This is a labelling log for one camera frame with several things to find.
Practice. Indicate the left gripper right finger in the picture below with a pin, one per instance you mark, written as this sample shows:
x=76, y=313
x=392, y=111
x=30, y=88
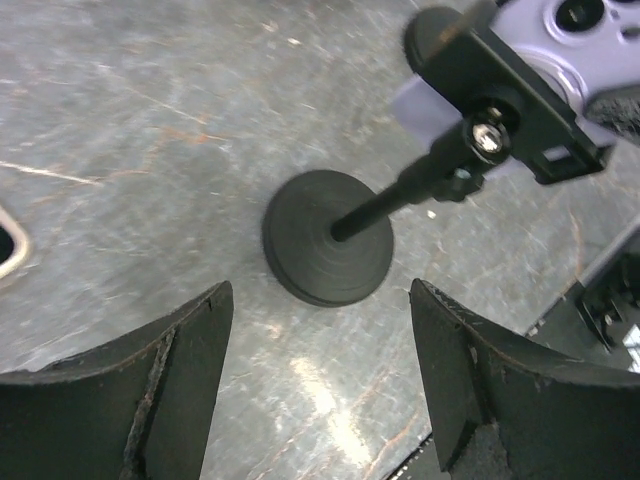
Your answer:
x=504, y=407

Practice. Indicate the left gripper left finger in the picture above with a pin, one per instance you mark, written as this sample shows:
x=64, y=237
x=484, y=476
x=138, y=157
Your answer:
x=137, y=407

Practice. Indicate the black phone stand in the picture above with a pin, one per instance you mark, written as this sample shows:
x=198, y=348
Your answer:
x=423, y=31
x=327, y=237

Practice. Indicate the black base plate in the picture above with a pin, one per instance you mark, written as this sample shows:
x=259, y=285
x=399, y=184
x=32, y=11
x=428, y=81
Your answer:
x=595, y=321

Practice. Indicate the purple case phone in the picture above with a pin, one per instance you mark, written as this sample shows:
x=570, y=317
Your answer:
x=579, y=48

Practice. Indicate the cream case phone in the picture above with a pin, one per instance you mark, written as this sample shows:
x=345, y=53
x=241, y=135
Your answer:
x=15, y=244

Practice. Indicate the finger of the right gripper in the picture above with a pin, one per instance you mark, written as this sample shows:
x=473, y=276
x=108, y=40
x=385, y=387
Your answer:
x=617, y=111

